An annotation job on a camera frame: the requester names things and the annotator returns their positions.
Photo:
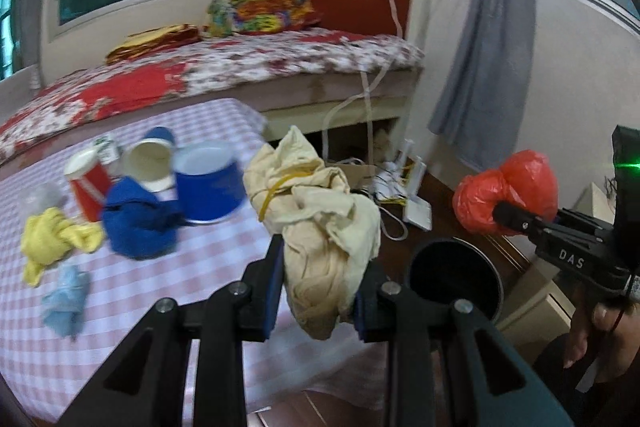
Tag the person's right hand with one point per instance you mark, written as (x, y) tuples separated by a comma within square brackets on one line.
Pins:
[(595, 332)]

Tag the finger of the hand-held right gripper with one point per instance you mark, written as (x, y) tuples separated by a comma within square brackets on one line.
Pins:
[(585, 218), (515, 214)]

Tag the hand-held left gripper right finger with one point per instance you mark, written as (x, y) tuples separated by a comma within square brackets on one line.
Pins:
[(362, 309)]

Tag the white router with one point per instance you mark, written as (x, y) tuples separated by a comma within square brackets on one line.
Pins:
[(417, 207)]

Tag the light blue cloth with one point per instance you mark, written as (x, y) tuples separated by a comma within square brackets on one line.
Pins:
[(65, 299)]

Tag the bed with floral sheet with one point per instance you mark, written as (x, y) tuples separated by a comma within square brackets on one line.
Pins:
[(225, 62)]

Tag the red paper cup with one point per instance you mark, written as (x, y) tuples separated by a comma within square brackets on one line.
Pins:
[(90, 192)]

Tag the folded red yellow blanket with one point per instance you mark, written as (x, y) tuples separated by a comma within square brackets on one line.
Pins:
[(150, 42)]

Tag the small blue paper cup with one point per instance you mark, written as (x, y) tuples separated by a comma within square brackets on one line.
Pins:
[(147, 162)]

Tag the red plastic bag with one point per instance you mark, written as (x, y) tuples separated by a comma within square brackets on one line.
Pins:
[(520, 182)]

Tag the black round trash bin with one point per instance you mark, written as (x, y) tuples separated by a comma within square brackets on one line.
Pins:
[(450, 272)]

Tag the large blue paper cup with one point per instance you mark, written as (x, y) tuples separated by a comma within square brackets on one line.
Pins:
[(210, 192)]

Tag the long grey curtain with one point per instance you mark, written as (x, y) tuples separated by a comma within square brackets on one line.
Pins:
[(490, 32)]

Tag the cream cloth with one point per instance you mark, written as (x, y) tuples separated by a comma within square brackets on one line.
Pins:
[(320, 232)]

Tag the yellow cloth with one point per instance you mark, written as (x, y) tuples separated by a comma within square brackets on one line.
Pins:
[(55, 242)]

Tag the colourful patterned pillow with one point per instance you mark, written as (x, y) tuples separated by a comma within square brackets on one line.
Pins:
[(260, 14)]

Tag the cardboard box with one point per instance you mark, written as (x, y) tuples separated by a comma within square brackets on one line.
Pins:
[(357, 174)]

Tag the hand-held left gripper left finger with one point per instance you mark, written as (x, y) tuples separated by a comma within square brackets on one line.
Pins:
[(272, 279)]

